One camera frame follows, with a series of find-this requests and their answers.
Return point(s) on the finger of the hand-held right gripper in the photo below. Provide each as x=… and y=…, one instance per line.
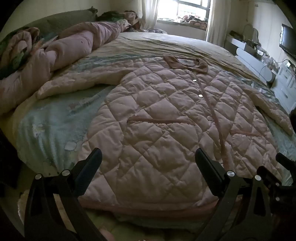
x=270, y=177
x=285, y=161

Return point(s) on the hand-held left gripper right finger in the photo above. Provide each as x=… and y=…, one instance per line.
x=208, y=169

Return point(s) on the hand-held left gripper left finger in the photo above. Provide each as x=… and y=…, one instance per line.
x=89, y=166

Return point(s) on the pink quilted coat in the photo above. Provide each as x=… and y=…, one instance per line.
x=161, y=139

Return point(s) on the pile of clothes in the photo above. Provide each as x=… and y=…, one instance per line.
x=120, y=17

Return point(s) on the bed with patterned sheet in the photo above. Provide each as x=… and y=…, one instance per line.
x=57, y=125

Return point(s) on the white drawer cabinet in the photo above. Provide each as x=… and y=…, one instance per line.
x=285, y=81

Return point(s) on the small screen device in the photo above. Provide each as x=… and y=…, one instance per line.
x=288, y=63

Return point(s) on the black television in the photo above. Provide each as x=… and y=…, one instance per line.
x=288, y=41

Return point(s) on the pink rolled duvet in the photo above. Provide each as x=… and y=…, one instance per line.
x=69, y=48

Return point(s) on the white desk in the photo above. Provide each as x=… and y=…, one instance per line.
x=238, y=42

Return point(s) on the round backed chair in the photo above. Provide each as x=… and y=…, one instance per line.
x=251, y=33

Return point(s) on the stuffed toys on windowsill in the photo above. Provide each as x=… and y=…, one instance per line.
x=192, y=19

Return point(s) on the window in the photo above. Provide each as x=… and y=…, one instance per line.
x=182, y=9

